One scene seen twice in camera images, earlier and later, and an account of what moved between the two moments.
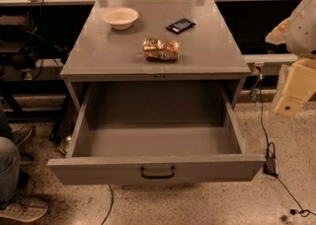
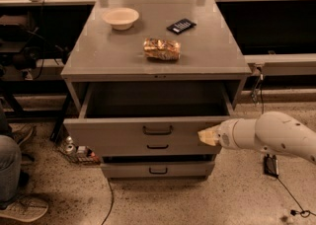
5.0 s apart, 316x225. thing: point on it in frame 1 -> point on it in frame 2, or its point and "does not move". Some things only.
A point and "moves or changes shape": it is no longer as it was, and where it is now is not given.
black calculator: (181, 26) does not move
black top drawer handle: (165, 177) -> (164, 132)
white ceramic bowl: (120, 18) does not move
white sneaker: (26, 208) does not move
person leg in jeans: (10, 164) does not move
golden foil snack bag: (161, 48) does not move
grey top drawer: (155, 133) moves or changes shape
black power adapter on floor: (270, 166) does not move
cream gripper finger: (278, 35) -> (208, 135)
